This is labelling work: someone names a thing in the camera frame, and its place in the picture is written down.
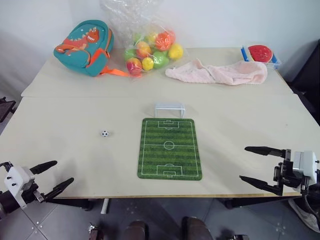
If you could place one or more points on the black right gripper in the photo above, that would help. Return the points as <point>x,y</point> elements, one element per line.
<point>287,176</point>

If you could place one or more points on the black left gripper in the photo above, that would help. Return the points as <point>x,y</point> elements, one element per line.
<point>32,190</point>

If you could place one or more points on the small soccer ball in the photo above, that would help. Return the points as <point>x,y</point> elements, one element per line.
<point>105,133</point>

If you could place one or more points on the green soccer field mat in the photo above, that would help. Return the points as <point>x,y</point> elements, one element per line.
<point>169,148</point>

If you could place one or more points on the white table leg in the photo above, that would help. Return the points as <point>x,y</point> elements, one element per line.
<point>105,206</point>

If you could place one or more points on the grey white shoe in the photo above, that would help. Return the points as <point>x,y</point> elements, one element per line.
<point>306,216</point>

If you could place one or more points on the dark rounded shape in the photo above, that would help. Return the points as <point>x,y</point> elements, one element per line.
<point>194,228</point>
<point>136,230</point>

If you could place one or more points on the pink towel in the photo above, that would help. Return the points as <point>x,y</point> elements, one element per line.
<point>220,73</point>

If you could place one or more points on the small white toy goal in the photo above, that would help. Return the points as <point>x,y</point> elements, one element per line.
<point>169,107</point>

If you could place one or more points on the red toy watermelon slice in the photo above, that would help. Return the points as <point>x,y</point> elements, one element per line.
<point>261,53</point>

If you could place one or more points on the teal dinosaur backpack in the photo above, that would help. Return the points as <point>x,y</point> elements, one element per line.
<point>83,47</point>

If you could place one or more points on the red yellow toy peach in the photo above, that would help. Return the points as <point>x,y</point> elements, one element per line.
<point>133,67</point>
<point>143,48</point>

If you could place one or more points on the yellow toy lemon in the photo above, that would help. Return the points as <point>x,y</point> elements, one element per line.
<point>176,50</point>

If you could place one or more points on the small green toy fruit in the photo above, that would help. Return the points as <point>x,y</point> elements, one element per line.
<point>130,53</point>

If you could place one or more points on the yellow toy fruit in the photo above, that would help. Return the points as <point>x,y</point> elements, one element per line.
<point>152,37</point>
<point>148,63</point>

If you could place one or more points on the large green toy apple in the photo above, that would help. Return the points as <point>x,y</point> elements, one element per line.
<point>160,60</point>

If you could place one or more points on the orange toy fruit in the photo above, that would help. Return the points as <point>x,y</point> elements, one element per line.
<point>165,40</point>

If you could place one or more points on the clear plastic bag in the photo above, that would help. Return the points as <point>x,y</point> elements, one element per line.
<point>140,30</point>

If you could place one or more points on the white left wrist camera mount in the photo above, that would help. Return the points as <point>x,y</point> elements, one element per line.
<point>17,183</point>

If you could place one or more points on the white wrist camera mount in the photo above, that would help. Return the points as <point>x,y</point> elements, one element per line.
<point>307,166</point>
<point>17,183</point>

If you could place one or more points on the black table frame bar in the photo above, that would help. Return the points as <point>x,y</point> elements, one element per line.
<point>250,202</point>
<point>75,203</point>

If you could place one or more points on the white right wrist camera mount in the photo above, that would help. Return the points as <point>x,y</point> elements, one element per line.
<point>307,166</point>

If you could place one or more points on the small metal bracket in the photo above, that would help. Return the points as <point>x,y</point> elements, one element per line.
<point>93,231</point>

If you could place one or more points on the black frame object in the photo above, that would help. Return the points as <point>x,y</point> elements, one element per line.
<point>6,107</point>

